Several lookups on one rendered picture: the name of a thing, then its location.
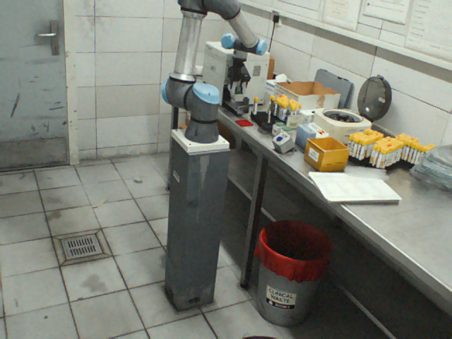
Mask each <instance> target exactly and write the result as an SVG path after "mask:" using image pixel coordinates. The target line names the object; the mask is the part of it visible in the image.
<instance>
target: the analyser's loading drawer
mask: <svg viewBox="0 0 452 339"><path fill-rule="evenodd" d="M231 101H232V98H231V97H224V98H223V102H224V103H226V104H227V105H229V106H230V107H231V108H232V109H234V110H235V111H237V114H247V113H249V106H244V100H235V102H234V104H232V103H231Z"/></svg>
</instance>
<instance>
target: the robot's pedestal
mask: <svg viewBox="0 0 452 339"><path fill-rule="evenodd" d="M172 139H173V141H172V155H171V169H170V182H169V208H168V221H167V247H166V260H165V268H166V273H165V289H166V291H167V293H168V295H169V296H170V298H171V300H172V302H173V305H174V306H175V308H176V310H177V312H179V311H184V310H187V309H193V308H195V307H200V306H203V305H206V304H210V303H213V296H214V289H215V277H217V274H216V271H218V258H219V252H220V240H221V233H222V221H223V215H224V207H225V196H226V190H227V177H228V171H229V163H230V153H231V150H230V149H223V150H210V151H203V152H195V153H187V152H186V151H185V150H184V149H183V148H182V146H181V145H180V144H179V143H178V142H177V141H176V140H175V139H174V138H172Z"/></svg>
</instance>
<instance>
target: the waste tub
mask: <svg viewBox="0 0 452 339"><path fill-rule="evenodd" d="M349 152H350V149H349V148H348V147H347V146H345V145H343V143H341V142H340V141H339V140H336V139H335V138H334V137H324V138H307V144H306V149H305V153H304V161H305V162H307V163H308V164H310V165H311V166H312V167H314V169H315V170H316V171H317V172H319V173H325V172H339V171H344V169H345V165H346V164H347V159H348V156H349Z"/></svg>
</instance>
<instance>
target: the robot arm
mask: <svg viewBox="0 0 452 339"><path fill-rule="evenodd" d="M177 3H178V5H179V6H180V12H181V13H182V24H181V28H180V34H179V42H178V47H177V55H176V60H175V65H174V72H173V73H172V74H170V75H169V78H167V79H166V80H165V81H164V83H163V84H162V89H161V93H162V98H163V100H164V101H165V103H167V104H169V105H171V106H173V107H178V108H181V109H185V110H187V111H190V112H191V116H190V120H189V124H188V126H187V128H186V131H185V138H186V139H187V140H189V141H192V142H194V143H214V142H216V141H219V137H220V134H219V130H218V128H217V123H216V121H217V115H218V109H219V103H220V91H219V90H218V89H217V88H216V87H214V86H213V85H210V84H207V83H196V79H195V78H194V68H195V63H196V55H197V51H198V44H199V38H200V34H201V26H202V22H203V19H204V18H205V17H206V16H207V14H208V12H211V13H216V14H218V15H220V16H221V18H222V19H224V20H226V21H227V22H228V23H229V24H230V26H231V28H232V29H233V30H234V32H231V33H227V34H225V35H223V36H222V38H221V45H222V47H223V48H224V49H228V50H231V49H233V50H234V51H233V57H232V59H233V65H232V66H231V67H228V73H229V70H230V75H229V76H228V73H227V77H228V78H229V79H230V85H228V90H229V91H230V96H231V98H233V97H234V92H235V88H236V87H237V84H236V83H235V81H236V82H237V81H240V84H239V89H241V91H242V92H243V93H244V94H245V92H246V89H247V86H248V82H249V81H250V80H251V76H250V75H249V72H248V70H247V68H246V66H245V64H244V62H245V61H246V60H247V58H248V53H250V54H255V55H259V56H262V55H264V54H265V52H266V51H267V48H268V44H267V42H266V41H264V40H262V39H259V38H258V36H257V34H256V33H255V32H254V29H253V28H252V27H251V25H250V23H249V22H248V20H247V19H246V17H245V15H244V14H243V12H242V11H241V6H240V4H239V2H238V0H177Z"/></svg>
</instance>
